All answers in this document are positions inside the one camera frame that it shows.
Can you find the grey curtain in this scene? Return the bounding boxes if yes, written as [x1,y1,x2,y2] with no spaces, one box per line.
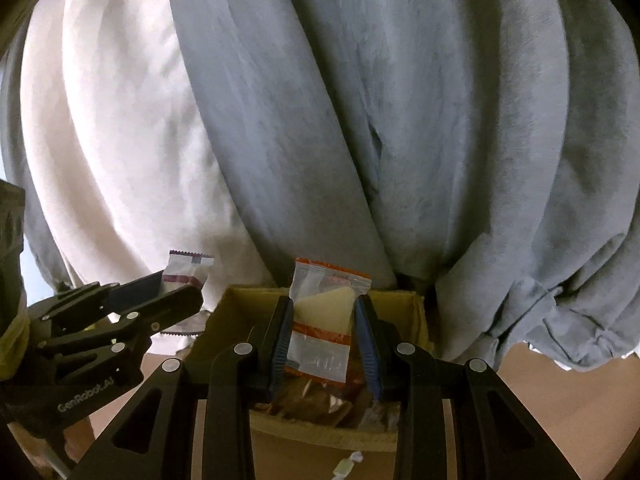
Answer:
[164,0,640,372]

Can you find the white curtain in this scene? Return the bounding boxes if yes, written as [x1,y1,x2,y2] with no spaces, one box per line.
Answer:
[0,0,277,357]

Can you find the clear orange-label wafer packet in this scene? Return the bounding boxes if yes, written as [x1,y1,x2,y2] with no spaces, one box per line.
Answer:
[284,257,372,387]

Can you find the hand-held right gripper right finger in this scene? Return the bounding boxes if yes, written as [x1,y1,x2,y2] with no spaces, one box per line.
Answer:
[354,294,581,480]

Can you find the brown triangular snack packet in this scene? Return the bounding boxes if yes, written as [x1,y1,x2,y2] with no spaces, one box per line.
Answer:
[272,377,353,426]

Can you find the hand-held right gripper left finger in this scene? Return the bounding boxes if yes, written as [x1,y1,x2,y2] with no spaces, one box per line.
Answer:
[65,296,296,480]

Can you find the brown cardboard box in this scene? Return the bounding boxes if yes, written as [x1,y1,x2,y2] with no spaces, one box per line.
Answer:
[187,285,433,453]

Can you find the white maroon-label snack packet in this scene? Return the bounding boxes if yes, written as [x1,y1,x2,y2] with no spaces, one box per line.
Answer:
[149,249,216,337]

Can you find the small white wrapped candy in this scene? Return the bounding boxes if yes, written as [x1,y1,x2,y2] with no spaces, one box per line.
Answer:
[331,452,365,480]

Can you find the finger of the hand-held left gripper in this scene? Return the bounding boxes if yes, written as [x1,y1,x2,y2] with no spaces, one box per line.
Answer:
[27,270,167,324]
[40,284,206,362]

